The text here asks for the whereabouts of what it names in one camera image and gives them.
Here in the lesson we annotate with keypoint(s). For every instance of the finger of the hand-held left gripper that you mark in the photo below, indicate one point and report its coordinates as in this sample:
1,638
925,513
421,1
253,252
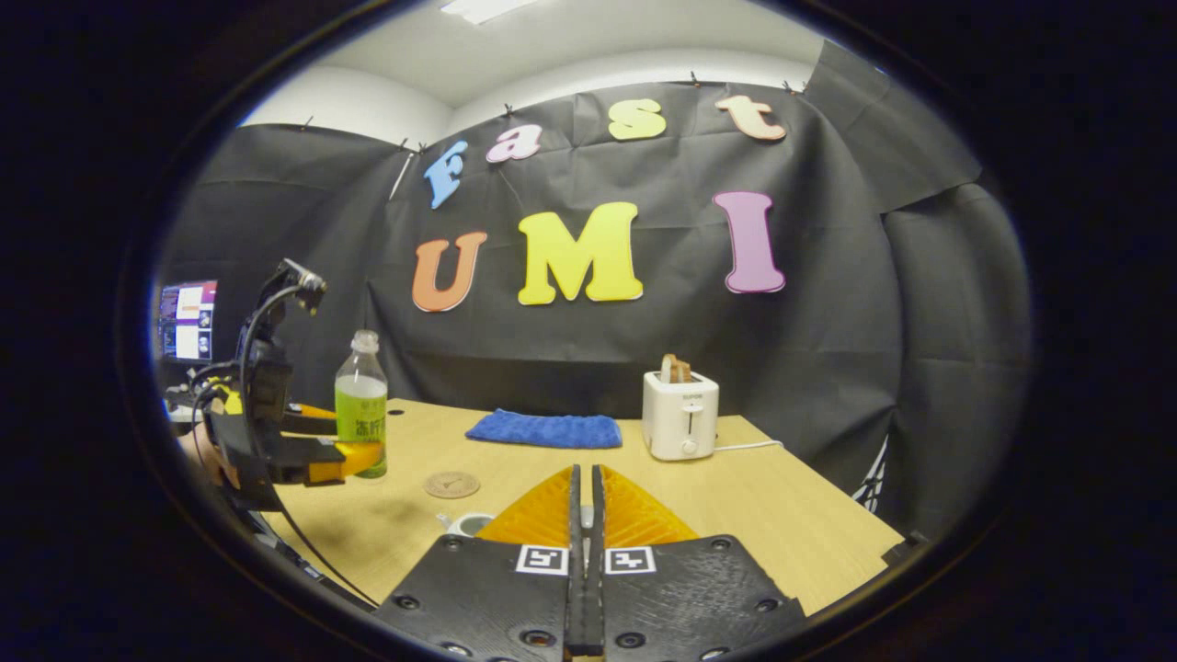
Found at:
294,460
308,425

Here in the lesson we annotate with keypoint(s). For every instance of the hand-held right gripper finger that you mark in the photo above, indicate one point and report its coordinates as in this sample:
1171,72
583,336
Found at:
577,598
596,598

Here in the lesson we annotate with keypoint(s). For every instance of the clear water bottle green label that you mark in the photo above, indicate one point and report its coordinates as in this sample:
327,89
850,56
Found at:
361,405

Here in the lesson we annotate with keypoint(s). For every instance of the white teacup lid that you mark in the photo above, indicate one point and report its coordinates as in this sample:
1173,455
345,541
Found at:
587,522

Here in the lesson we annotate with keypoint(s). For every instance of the white teacup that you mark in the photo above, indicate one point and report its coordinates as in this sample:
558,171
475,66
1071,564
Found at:
467,526

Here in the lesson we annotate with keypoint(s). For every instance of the round cork coaster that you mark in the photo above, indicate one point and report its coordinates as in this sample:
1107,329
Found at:
451,485

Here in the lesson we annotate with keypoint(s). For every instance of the computer monitor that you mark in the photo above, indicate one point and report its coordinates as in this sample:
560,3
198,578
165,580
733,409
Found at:
188,320

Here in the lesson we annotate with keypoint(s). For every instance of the blue towel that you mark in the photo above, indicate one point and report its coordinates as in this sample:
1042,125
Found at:
544,429

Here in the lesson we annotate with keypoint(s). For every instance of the white toaster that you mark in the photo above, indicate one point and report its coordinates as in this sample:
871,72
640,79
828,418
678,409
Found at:
679,418

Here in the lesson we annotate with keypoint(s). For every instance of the bread slice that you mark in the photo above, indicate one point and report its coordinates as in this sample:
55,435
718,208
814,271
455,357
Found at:
676,368

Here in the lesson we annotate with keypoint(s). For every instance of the black backdrop cloth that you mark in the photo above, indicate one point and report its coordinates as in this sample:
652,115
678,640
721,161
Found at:
809,349

